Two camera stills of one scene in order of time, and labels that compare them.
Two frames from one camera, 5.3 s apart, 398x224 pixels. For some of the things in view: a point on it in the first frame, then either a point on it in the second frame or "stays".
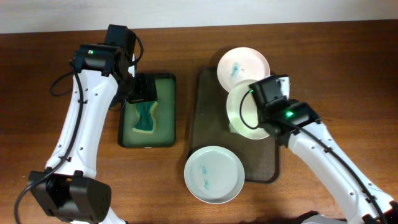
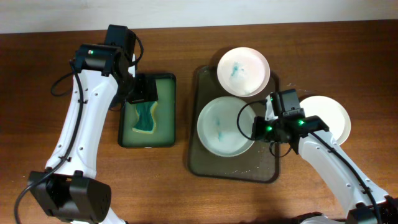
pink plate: (240, 64) stays
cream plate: (242, 111) to (332, 114)
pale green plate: (214, 175) to (217, 129)
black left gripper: (143, 94) stays
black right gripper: (293, 101) stays
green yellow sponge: (146, 120) stays
